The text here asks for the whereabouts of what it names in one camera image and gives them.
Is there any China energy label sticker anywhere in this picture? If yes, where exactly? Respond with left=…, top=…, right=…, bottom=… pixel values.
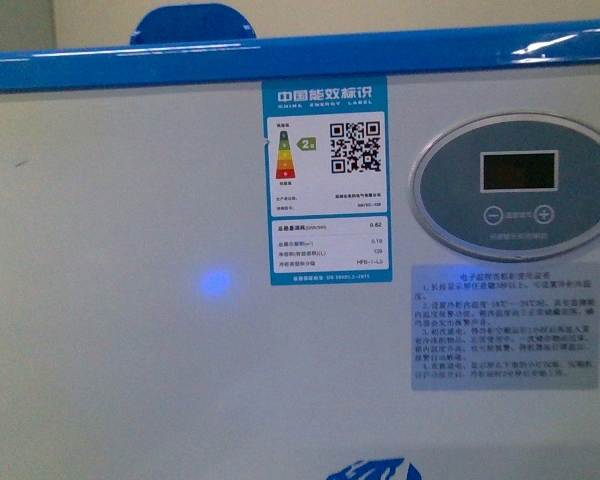
left=262, top=77, right=393, bottom=286

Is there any oval grey control panel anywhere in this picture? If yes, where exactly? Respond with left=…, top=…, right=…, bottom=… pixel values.
left=411, top=112, right=600, bottom=262

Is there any silver instruction sticker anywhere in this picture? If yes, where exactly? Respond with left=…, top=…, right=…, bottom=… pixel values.
left=411, top=262, right=600, bottom=391

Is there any blue lid handle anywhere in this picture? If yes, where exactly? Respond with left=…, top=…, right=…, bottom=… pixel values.
left=130, top=3, right=256, bottom=45

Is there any white blue chest freezer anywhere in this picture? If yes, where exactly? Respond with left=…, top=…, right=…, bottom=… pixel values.
left=0, top=20, right=600, bottom=479

